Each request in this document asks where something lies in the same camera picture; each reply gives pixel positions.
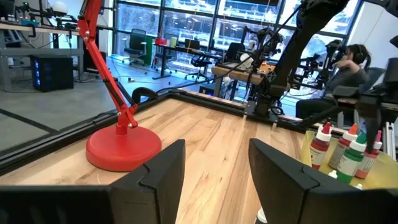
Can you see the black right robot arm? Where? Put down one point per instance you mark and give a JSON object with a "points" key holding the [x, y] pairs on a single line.
{"points": [[295, 46]]}

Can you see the small white-capped dropper bottle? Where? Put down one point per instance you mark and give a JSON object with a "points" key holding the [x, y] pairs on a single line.
{"points": [[359, 186], [261, 217]]}

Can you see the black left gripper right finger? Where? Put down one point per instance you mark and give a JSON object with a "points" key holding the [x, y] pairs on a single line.
{"points": [[311, 202]]}

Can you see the computer tower blue lights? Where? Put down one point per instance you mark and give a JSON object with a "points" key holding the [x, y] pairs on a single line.
{"points": [[51, 73]]}

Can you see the small dropper bottle brown label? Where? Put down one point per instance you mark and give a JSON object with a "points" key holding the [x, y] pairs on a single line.
{"points": [[332, 175]]}

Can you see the orange-tip large colouring bottle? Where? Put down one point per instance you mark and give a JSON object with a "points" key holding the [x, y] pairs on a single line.
{"points": [[342, 152]]}

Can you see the black background robot arm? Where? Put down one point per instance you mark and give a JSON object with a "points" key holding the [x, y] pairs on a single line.
{"points": [[267, 37]]}

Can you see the green-tip large colouring bottle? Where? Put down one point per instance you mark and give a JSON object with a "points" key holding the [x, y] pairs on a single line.
{"points": [[349, 161]]}

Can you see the yellow translucent plastic bin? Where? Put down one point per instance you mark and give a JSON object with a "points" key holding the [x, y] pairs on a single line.
{"points": [[385, 174]]}

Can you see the red desk lamp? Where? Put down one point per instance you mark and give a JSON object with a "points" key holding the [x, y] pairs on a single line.
{"points": [[124, 149]]}

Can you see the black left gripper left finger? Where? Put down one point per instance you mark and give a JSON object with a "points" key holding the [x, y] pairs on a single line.
{"points": [[93, 205]]}

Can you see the black office chair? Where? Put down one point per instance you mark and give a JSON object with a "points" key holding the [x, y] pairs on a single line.
{"points": [[136, 40], [199, 60]]}

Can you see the black office desk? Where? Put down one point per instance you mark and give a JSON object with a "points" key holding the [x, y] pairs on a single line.
{"points": [[163, 62]]}

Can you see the white lampshade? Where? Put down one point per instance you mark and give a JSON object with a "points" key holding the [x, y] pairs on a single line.
{"points": [[59, 7]]}

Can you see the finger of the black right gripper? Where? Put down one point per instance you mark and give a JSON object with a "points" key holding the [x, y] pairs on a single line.
{"points": [[371, 127]]}

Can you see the pink-tip large colouring bottle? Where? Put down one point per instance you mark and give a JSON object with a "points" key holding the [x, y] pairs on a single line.
{"points": [[368, 166]]}

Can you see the seated person with headphones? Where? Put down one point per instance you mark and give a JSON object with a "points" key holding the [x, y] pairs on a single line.
{"points": [[345, 77]]}

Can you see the red storage bin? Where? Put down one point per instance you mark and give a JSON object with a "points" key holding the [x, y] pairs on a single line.
{"points": [[160, 41]]}

